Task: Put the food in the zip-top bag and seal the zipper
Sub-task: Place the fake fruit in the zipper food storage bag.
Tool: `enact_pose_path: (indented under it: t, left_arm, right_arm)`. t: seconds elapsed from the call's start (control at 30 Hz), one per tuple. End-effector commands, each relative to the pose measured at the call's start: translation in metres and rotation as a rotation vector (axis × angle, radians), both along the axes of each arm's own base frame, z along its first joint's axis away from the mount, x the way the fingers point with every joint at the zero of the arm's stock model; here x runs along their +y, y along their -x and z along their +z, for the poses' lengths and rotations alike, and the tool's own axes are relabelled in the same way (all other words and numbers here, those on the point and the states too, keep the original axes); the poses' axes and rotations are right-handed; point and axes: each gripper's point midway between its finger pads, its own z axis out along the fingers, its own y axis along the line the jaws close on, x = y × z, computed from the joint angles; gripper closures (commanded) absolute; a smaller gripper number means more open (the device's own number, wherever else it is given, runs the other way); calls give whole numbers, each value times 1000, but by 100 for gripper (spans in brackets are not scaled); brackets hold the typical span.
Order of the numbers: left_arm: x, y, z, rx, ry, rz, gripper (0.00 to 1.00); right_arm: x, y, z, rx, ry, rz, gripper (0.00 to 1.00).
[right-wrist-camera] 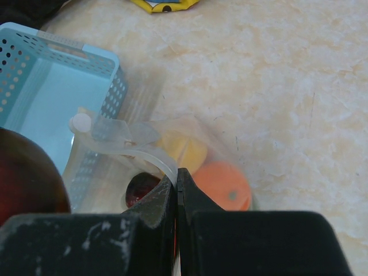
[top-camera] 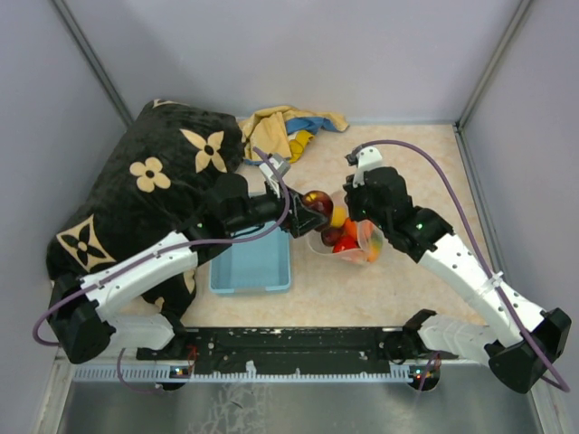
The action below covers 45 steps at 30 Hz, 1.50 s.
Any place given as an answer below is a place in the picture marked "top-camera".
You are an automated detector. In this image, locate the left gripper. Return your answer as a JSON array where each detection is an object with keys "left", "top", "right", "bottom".
[{"left": 227, "top": 178, "right": 327, "bottom": 239}]

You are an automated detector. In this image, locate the dark red apple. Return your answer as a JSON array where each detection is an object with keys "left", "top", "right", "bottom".
[{"left": 301, "top": 190, "right": 334, "bottom": 217}]

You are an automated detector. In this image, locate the small dark red fruit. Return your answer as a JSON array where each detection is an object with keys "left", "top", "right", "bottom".
[{"left": 320, "top": 227, "right": 343, "bottom": 247}]

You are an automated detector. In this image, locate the yellow peach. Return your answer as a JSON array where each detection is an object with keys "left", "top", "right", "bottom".
[{"left": 330, "top": 205, "right": 348, "bottom": 228}]

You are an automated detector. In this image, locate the clear zip top bag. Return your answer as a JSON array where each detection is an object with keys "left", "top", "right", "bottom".
[{"left": 306, "top": 191, "right": 384, "bottom": 265}]

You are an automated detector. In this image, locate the small orange mango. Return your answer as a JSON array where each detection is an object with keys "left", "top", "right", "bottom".
[{"left": 366, "top": 232, "right": 384, "bottom": 263}]

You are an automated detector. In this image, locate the red pear shaped fruit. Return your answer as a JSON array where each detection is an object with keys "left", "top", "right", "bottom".
[{"left": 332, "top": 235, "right": 358, "bottom": 254}]

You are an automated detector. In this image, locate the orange tangerine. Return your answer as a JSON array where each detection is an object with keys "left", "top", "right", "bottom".
[{"left": 342, "top": 218, "right": 358, "bottom": 240}]

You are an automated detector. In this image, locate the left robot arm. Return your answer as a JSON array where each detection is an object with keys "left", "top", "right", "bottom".
[{"left": 48, "top": 174, "right": 330, "bottom": 364}]

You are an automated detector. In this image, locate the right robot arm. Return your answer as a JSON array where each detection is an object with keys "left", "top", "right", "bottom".
[{"left": 344, "top": 166, "right": 572, "bottom": 393}]

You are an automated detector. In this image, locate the light blue plastic basket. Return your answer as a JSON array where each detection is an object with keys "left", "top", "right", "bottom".
[{"left": 209, "top": 228, "right": 291, "bottom": 296}]

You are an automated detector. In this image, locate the yellow blue crumpled cloth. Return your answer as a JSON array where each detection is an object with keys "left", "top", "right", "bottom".
[{"left": 238, "top": 105, "right": 349, "bottom": 165}]

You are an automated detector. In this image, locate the black floral pillow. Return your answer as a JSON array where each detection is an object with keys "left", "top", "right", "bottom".
[{"left": 46, "top": 99, "right": 246, "bottom": 317}]

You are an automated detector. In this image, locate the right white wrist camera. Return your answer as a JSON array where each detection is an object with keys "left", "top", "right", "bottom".
[{"left": 346, "top": 146, "right": 383, "bottom": 188}]

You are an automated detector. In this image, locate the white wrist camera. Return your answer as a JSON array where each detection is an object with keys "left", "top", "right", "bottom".
[
  {"left": 259, "top": 154, "right": 290, "bottom": 197},
  {"left": 346, "top": 146, "right": 383, "bottom": 188}
]

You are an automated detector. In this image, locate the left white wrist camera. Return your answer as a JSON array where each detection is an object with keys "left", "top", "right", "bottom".
[{"left": 259, "top": 154, "right": 290, "bottom": 197}]

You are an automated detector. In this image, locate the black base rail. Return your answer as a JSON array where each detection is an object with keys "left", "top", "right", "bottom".
[{"left": 137, "top": 326, "right": 441, "bottom": 392}]

